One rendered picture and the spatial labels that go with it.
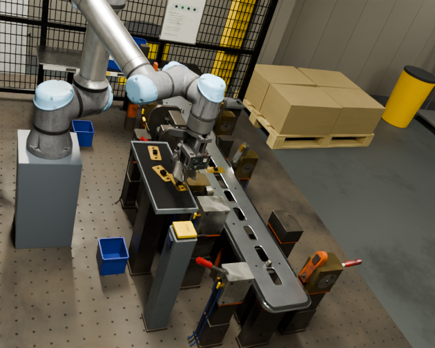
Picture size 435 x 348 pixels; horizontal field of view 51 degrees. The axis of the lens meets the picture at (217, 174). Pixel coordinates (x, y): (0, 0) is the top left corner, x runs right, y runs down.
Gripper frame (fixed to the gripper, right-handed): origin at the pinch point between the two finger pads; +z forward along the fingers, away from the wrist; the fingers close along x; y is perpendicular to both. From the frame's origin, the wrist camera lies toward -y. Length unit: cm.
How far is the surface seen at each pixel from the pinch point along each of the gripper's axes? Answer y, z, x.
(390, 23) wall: -260, 19, 416
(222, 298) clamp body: 29.9, 25.1, 7.7
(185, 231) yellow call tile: 16.0, 7.0, -3.8
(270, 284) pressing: 31.2, 22.8, 24.9
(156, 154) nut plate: -21.6, 7.0, 2.9
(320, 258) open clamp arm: 32, 13, 41
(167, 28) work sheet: -129, 2, 54
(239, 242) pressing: 11.4, 23.0, 24.7
